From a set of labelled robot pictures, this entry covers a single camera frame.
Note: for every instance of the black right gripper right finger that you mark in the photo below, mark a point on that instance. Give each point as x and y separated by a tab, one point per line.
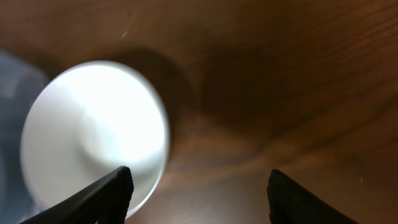
290	203

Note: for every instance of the clear plastic storage bin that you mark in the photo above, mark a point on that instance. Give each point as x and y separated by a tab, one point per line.
21	83

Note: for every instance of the white small bowl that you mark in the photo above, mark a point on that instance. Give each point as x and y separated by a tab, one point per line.
88	121

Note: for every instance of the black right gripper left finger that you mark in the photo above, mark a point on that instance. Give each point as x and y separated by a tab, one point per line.
105	201

